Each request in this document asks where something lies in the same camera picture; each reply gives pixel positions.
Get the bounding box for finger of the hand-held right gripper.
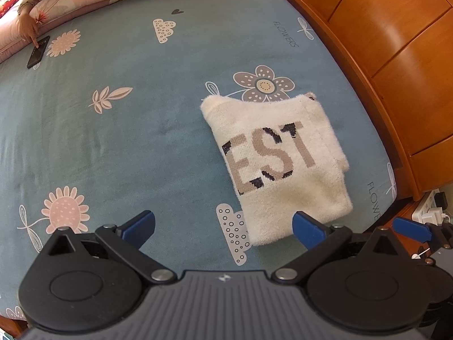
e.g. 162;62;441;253
393;217;453;250

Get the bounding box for wooden bed headboard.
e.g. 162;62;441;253
264;0;453;201

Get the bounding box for blue floral bed sheet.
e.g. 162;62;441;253
0;0;397;321

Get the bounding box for white wall-side power strip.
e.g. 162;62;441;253
412;189;453;224

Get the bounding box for wooden bed side rail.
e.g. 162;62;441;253
0;313;25;340

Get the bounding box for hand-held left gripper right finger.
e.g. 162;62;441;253
271;211;403;286

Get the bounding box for white fuzzy knit sweater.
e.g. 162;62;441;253
200;92;353;247

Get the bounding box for black smartphone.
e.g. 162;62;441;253
27;35;51;69

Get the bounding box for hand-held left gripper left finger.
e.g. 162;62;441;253
47;210;177;286

